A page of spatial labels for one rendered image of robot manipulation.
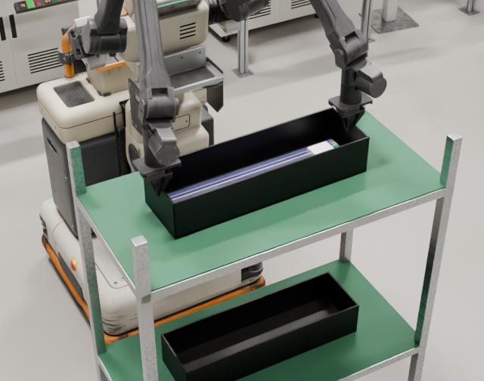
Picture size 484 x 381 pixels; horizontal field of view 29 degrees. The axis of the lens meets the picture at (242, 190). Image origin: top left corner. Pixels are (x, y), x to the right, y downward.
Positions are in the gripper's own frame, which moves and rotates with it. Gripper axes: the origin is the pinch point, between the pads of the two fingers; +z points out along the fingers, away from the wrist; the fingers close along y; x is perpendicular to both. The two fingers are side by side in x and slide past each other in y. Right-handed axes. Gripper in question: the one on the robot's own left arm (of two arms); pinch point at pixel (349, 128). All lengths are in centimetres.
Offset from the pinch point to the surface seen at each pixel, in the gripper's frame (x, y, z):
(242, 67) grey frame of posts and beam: 192, 75, 98
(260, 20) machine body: 222, 103, 92
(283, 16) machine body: 221, 117, 92
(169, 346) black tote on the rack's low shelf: 3, -56, 57
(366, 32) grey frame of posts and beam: 190, 150, 97
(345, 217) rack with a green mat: -22.0, -15.7, 9.0
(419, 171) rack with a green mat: -15.6, 12.7, 9.1
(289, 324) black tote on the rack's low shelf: 2, -16, 67
